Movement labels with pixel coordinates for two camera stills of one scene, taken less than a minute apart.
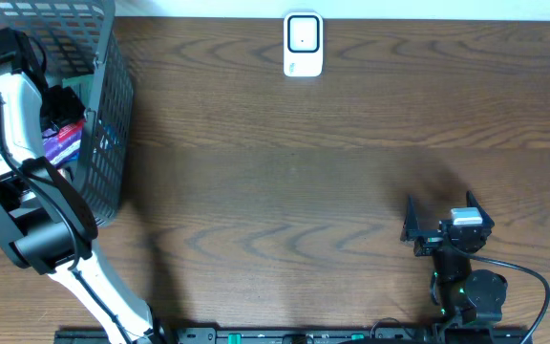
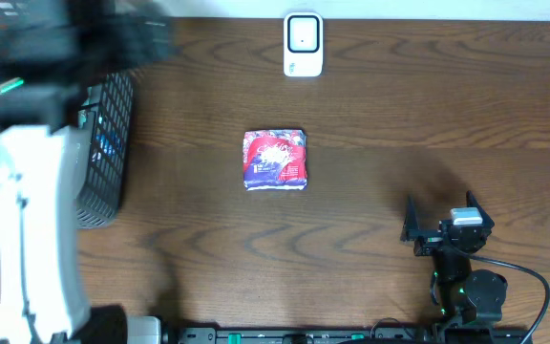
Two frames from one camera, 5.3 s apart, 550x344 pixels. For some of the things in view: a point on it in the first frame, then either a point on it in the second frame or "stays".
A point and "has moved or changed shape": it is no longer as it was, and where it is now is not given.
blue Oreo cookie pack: (110, 136) has moved or changed shape
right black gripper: (440, 237) stays
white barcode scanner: (303, 40) stays
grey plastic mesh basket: (73, 38) stays
